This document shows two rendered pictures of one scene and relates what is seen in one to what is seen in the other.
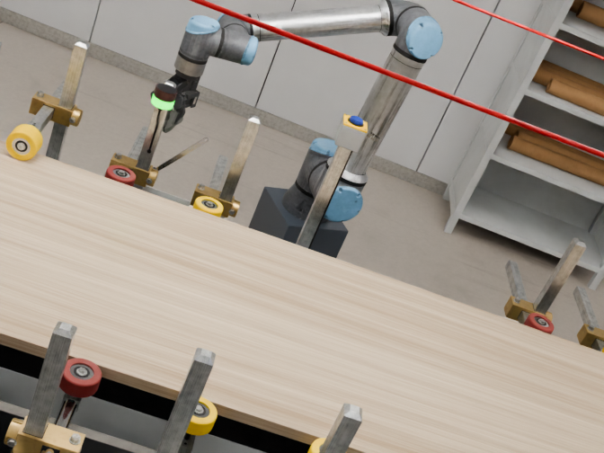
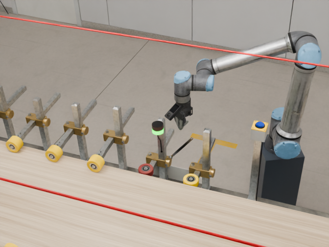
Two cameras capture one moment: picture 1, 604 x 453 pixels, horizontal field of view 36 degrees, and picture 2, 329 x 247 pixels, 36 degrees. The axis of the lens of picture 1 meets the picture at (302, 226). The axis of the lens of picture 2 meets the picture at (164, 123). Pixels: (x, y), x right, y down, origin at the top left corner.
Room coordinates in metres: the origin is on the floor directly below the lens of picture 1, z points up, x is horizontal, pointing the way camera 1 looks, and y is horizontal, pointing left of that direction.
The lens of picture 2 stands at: (0.52, -0.56, 2.75)
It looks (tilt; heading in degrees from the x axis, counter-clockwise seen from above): 38 degrees down; 29
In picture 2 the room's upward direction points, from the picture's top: 2 degrees counter-clockwise
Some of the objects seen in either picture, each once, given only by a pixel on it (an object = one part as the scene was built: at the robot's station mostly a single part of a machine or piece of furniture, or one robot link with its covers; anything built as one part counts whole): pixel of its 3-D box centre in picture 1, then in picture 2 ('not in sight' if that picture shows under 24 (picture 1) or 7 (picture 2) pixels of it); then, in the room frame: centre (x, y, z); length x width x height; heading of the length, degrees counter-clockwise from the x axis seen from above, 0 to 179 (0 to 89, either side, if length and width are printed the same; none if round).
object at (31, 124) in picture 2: not in sight; (37, 117); (2.24, 1.27, 0.95); 0.50 x 0.04 x 0.04; 8
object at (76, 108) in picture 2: not in sight; (81, 136); (2.26, 0.98, 0.89); 0.04 x 0.04 x 0.48; 8
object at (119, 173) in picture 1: (116, 189); (146, 175); (2.18, 0.50, 0.85); 0.08 x 0.08 x 0.11
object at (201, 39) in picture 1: (199, 39); (182, 83); (2.61, 0.50, 1.19); 0.10 x 0.09 x 0.12; 114
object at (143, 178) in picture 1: (133, 171); (158, 160); (2.32, 0.50, 0.85); 0.14 x 0.06 x 0.05; 98
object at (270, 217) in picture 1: (278, 273); (274, 179); (3.02, 0.01, 0.30); 0.25 x 0.25 x 0.60; 35
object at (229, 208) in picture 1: (215, 201); (201, 170); (2.36, 0.26, 0.84); 0.14 x 0.06 x 0.05; 98
